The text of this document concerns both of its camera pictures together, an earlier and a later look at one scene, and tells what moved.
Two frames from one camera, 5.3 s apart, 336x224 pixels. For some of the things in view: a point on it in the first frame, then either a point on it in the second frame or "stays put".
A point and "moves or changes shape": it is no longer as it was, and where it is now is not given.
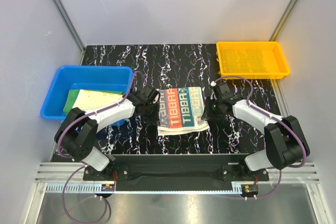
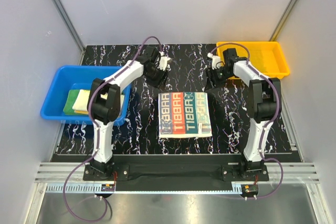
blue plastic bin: x=65 y=78 stays put
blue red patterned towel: x=181 y=110 moves or changes shape
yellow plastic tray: x=255 y=60 stays put
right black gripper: x=208 y=115 to x=215 y=82
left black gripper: x=154 y=120 to x=161 y=80
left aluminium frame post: x=64 y=14 stays put
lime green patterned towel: x=91 y=100 stays put
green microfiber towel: x=70 y=100 stays put
